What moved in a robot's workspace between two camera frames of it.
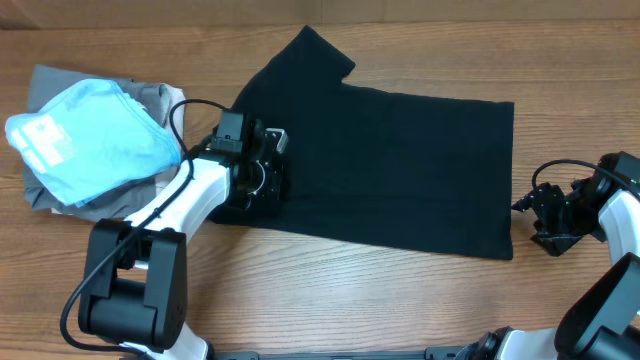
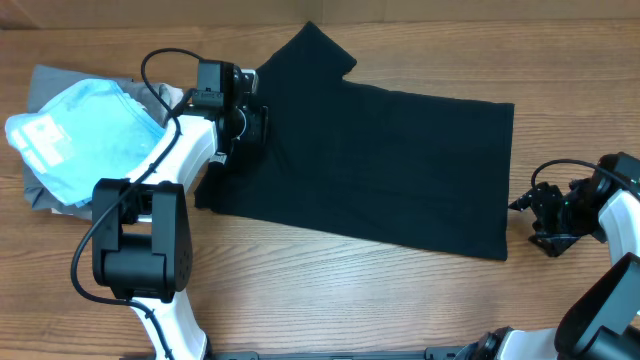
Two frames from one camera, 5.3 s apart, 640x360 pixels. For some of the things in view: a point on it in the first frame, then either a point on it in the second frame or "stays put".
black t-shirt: [407, 170] stays put
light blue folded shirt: [91, 141] stays put
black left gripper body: [263, 179] to [249, 122]
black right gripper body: [564, 222] stays put
